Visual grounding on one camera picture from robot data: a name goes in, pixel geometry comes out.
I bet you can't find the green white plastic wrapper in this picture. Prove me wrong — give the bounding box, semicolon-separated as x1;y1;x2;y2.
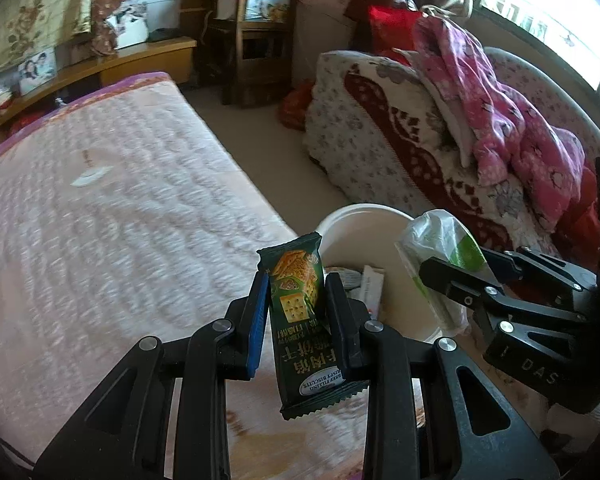
396;209;498;335

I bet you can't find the dark green biscuit packet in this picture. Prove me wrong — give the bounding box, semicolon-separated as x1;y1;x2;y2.
258;232;367;420

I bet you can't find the rainbow medicine box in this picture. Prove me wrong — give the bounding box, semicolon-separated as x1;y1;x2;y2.
358;266;385;320

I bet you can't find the white trash bin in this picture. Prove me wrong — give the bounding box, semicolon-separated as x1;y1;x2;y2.
313;202;474;345

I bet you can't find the gloved right hand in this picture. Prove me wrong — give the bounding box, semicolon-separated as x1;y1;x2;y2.
546;404;600;453

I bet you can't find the pink floral clothing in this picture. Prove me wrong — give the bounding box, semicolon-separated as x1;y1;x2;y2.
413;16;585;233

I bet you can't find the floral covered sofa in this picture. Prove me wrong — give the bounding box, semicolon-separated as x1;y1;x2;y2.
304;48;600;268

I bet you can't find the pink quilted table cover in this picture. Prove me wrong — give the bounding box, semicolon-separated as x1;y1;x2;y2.
0;73;367;479

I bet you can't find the wooden chair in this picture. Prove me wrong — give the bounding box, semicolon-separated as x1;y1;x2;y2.
200;0;298;107

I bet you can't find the wooden low cabinet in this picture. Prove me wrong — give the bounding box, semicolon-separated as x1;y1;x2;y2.
0;37;197;144

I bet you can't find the framed couple photo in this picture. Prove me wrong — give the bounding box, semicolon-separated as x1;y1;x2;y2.
18;48;57;96

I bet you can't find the white kettle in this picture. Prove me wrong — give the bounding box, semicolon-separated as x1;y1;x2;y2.
106;1;149;50

